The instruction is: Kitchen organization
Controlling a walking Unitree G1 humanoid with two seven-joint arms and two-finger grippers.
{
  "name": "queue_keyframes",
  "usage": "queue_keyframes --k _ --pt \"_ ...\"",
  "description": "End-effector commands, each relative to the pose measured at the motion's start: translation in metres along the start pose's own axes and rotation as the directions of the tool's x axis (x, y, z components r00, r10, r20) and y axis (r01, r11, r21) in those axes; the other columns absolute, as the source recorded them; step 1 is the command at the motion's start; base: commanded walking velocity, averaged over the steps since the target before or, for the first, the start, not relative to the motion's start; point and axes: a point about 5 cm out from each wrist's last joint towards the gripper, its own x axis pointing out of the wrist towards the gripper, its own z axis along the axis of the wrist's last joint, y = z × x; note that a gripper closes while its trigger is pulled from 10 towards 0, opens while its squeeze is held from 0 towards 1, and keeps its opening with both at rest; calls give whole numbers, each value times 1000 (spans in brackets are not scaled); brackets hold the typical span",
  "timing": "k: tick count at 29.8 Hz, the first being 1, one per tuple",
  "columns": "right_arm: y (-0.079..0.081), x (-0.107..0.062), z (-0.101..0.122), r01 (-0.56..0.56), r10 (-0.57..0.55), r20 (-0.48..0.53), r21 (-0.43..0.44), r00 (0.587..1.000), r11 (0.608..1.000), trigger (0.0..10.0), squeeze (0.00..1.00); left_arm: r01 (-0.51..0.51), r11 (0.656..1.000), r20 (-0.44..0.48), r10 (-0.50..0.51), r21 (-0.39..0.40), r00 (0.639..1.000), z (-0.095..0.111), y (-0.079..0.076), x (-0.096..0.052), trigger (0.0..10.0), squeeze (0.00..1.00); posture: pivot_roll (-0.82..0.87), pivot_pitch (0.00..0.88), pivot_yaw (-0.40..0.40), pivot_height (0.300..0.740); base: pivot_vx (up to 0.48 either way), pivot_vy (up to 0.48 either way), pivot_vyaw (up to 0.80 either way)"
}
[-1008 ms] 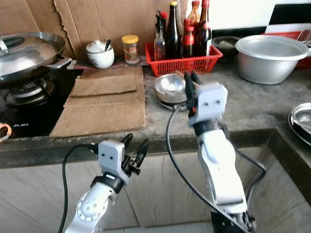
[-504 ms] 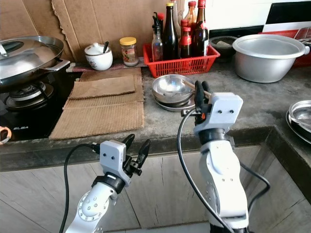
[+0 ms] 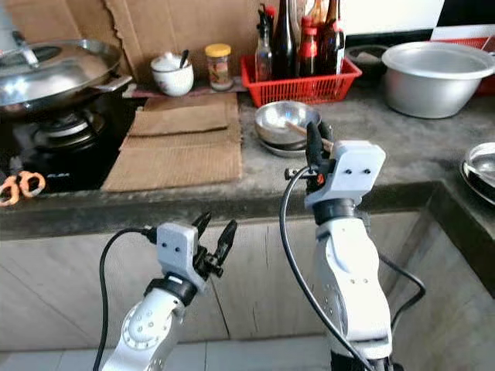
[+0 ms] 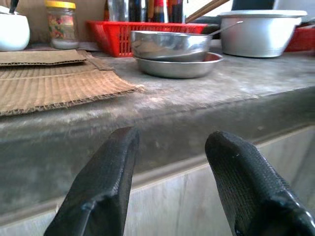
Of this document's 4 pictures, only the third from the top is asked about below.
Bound steel wok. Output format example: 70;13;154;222
0;71;135;117

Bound wide cardboard wall sheet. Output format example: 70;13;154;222
104;0;310;78

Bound white ceramic condiment jar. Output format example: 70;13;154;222
151;51;195;98

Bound amber glass bottle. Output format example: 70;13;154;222
306;0;327;30

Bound large aluminium basin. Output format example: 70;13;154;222
381;41;495;121

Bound wooden chopstick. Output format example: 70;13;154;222
286;121;335;149

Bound short black right arm cable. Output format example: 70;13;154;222
379;254;428;333

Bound orange handled scissors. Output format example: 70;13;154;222
1;171;47;207

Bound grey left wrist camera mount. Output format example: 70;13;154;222
156;223;199;281

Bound pale wooden counter cabinet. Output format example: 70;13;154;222
0;203;495;345

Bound red plastic bottle basket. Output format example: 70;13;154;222
240;56;363;107

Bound steel dish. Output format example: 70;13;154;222
460;141;495;207

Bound stove burner pan support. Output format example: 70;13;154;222
37;108;103;152

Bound large brown cardboard mat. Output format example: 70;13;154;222
101;130;244;193

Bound clear bottle with black nozzle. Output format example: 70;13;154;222
255;6;275;83

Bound small steel bowl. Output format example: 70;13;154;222
254;100;323;148

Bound small brown cardboard mat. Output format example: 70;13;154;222
128;93;241;139

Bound small steel plate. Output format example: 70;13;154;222
258;138;312;159

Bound steel wok lid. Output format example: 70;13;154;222
0;31;134;105

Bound dark bottle with red neck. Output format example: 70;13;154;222
321;0;347;77

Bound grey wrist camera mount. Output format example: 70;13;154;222
156;223;199;281
304;141;387;208

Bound narrow cardboard wall sheet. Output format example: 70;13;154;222
4;0;126;49

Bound red capped sauce bottle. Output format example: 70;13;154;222
299;19;320;78

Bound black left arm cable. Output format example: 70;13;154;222
93;226;160;371

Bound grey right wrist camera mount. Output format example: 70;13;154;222
304;141;387;208

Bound tall dark glass bottle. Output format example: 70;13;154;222
272;0;299;80

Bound yellow lidded spice jar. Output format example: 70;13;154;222
205;43;234;92

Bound black gas stove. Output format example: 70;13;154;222
0;94;145;196

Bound dark bowl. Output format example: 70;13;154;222
346;45;390;79

